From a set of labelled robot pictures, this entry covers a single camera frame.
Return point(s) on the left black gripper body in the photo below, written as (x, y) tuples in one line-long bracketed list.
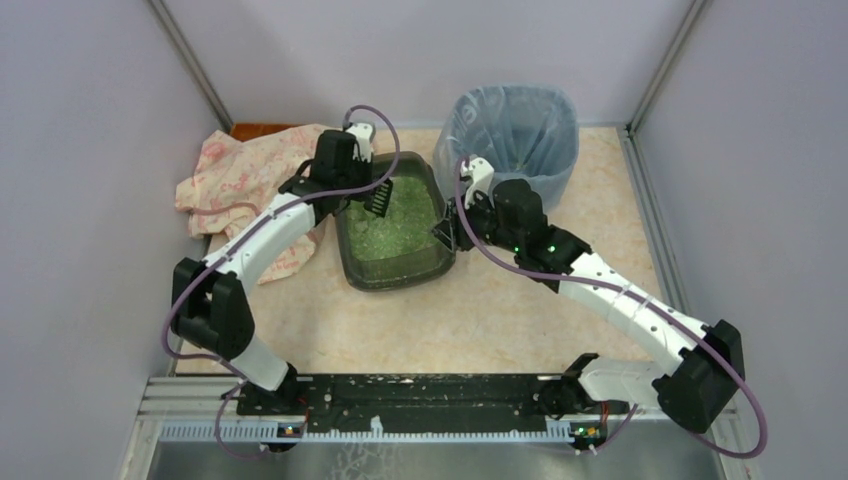
[(361, 192)]

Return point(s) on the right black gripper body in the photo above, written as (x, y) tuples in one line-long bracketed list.
[(457, 225)]

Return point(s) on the black litter scoop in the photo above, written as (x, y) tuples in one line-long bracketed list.
[(377, 201)]

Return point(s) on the grey trash bin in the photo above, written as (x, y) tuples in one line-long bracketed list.
[(550, 188)]

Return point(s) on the blue plastic bin liner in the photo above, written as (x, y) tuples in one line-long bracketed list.
[(521, 130)]

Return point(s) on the dark green litter box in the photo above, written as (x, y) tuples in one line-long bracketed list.
[(403, 271)]

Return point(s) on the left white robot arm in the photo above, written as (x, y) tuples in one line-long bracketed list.
[(210, 308)]

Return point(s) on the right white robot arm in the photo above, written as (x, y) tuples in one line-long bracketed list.
[(694, 369)]

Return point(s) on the green litter pellets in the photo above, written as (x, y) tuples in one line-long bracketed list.
[(405, 228)]

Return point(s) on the patterned cream cloth bag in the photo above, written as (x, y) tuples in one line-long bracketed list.
[(234, 181)]

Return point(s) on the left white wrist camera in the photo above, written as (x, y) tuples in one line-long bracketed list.
[(364, 133)]

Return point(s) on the aluminium frame rail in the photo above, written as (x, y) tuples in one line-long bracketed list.
[(204, 408)]

